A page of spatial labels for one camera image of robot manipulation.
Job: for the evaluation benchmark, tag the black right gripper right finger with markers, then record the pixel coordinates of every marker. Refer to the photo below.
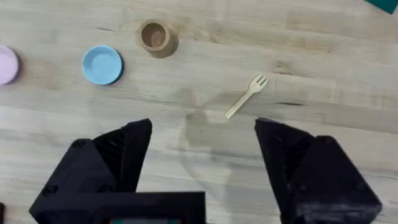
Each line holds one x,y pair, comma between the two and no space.
314,177

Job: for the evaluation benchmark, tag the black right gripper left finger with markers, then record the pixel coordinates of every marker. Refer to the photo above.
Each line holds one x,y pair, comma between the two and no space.
102,168

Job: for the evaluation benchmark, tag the blue plate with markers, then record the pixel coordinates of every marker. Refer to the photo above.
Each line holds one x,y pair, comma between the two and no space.
102,65

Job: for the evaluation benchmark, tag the pink plate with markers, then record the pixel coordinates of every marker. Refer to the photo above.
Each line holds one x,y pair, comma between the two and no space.
7,65

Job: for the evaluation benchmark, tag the wooden fork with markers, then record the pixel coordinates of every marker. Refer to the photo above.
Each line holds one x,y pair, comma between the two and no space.
246,96

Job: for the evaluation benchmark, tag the brown wooden cup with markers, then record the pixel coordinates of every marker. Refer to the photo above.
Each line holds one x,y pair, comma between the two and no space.
157,38

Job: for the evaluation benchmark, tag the green board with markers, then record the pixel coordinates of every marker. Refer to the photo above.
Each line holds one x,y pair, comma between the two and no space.
385,5

